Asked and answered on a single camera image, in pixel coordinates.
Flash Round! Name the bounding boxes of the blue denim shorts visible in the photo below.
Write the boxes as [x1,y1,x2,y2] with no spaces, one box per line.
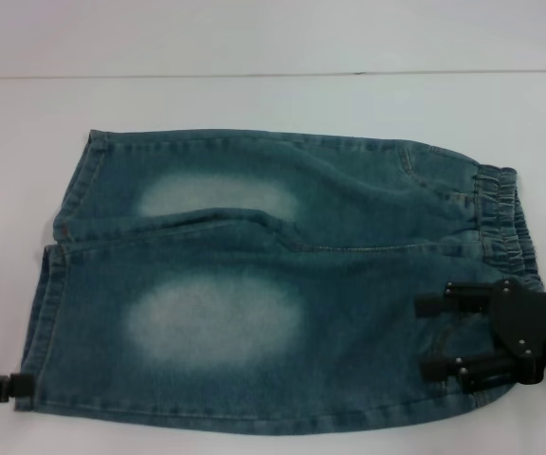
[19,128,546,425]

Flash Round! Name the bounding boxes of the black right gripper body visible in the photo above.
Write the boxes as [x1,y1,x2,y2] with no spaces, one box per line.
[486,277,546,386]

